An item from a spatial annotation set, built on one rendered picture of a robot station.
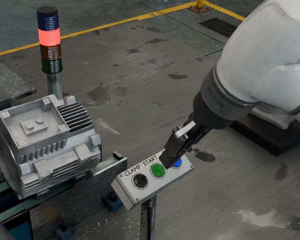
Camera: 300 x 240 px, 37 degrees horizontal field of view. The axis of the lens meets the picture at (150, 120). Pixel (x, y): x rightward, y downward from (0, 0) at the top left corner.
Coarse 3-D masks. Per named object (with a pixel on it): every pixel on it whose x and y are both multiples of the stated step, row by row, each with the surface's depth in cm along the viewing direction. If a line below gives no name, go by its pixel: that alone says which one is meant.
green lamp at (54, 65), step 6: (42, 60) 132; (48, 60) 131; (54, 60) 131; (60, 60) 133; (42, 66) 134; (48, 66) 132; (54, 66) 132; (60, 66) 134; (48, 72) 133; (54, 72) 133
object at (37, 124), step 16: (48, 96) 101; (0, 112) 95; (16, 112) 98; (32, 112) 101; (48, 112) 102; (0, 128) 97; (16, 128) 97; (32, 128) 96; (48, 128) 100; (64, 128) 97; (16, 144) 92; (32, 144) 93; (48, 144) 97; (64, 144) 101; (16, 160) 95; (32, 160) 98
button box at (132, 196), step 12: (156, 156) 96; (132, 168) 93; (144, 168) 94; (180, 168) 97; (192, 168) 98; (120, 180) 90; (132, 180) 91; (156, 180) 93; (168, 180) 94; (120, 192) 92; (132, 192) 90; (144, 192) 91; (156, 192) 94; (132, 204) 90
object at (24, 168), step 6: (72, 96) 109; (66, 102) 109; (72, 102) 109; (90, 138) 105; (96, 138) 105; (90, 144) 106; (96, 144) 105; (24, 162) 96; (18, 168) 96; (24, 168) 96; (24, 174) 96; (18, 198) 105
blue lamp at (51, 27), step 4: (40, 16) 124; (44, 16) 123; (48, 16) 123; (52, 16) 124; (56, 16) 125; (40, 20) 124; (44, 20) 124; (48, 20) 124; (52, 20) 125; (56, 20) 126; (40, 24) 125; (44, 24) 125; (48, 24) 125; (52, 24) 125; (56, 24) 126; (40, 28) 126; (44, 28) 125; (48, 28) 125; (52, 28) 126; (56, 28) 127
